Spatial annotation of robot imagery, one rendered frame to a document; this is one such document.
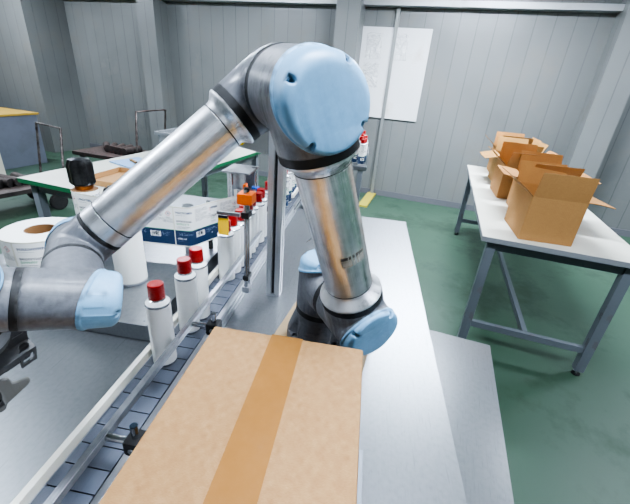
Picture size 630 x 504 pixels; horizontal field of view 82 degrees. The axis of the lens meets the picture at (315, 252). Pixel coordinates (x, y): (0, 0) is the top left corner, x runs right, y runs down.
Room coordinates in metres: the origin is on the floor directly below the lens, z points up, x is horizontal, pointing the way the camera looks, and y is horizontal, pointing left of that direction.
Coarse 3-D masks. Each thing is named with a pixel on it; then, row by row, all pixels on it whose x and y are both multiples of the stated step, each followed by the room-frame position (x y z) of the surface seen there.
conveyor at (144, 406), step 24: (264, 240) 1.34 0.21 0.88; (216, 312) 0.83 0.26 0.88; (192, 336) 0.72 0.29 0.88; (168, 384) 0.56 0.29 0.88; (144, 408) 0.49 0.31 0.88; (96, 432) 0.43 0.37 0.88; (120, 432) 0.44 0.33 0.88; (72, 456) 0.39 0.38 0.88; (96, 456) 0.39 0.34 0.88; (120, 456) 0.39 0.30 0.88; (96, 480) 0.35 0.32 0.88
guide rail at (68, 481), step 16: (256, 240) 1.17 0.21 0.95; (240, 256) 1.02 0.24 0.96; (208, 304) 0.76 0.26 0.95; (192, 320) 0.67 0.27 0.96; (176, 336) 0.62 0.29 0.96; (160, 368) 0.53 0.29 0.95; (144, 384) 0.48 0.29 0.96; (128, 400) 0.44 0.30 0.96; (112, 416) 0.41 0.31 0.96; (112, 432) 0.39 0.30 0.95; (96, 448) 0.35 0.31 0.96; (80, 464) 0.32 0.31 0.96; (64, 480) 0.30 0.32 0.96; (64, 496) 0.29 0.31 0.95
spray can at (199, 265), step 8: (192, 248) 0.80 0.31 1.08; (200, 248) 0.81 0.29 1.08; (192, 256) 0.79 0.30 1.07; (200, 256) 0.80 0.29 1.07; (192, 264) 0.79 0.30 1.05; (200, 264) 0.79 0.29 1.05; (200, 272) 0.78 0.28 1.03; (200, 280) 0.78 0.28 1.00; (200, 288) 0.78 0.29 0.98; (208, 288) 0.81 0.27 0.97; (200, 296) 0.78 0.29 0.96; (200, 304) 0.78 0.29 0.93; (208, 312) 0.80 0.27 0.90; (200, 320) 0.78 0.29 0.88
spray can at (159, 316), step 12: (156, 288) 0.61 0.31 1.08; (156, 300) 0.61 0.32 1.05; (168, 300) 0.63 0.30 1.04; (156, 312) 0.60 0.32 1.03; (168, 312) 0.62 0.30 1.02; (156, 324) 0.60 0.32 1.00; (168, 324) 0.62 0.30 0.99; (156, 336) 0.60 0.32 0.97; (168, 336) 0.61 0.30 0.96; (156, 348) 0.60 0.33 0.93; (156, 360) 0.60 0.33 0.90; (168, 360) 0.61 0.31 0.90
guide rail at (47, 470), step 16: (176, 320) 0.74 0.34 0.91; (144, 352) 0.61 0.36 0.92; (128, 368) 0.56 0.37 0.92; (112, 400) 0.49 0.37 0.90; (96, 416) 0.45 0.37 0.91; (80, 432) 0.41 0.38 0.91; (64, 448) 0.38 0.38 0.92; (48, 464) 0.35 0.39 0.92; (32, 480) 0.32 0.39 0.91; (16, 496) 0.30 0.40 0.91; (32, 496) 0.31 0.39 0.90
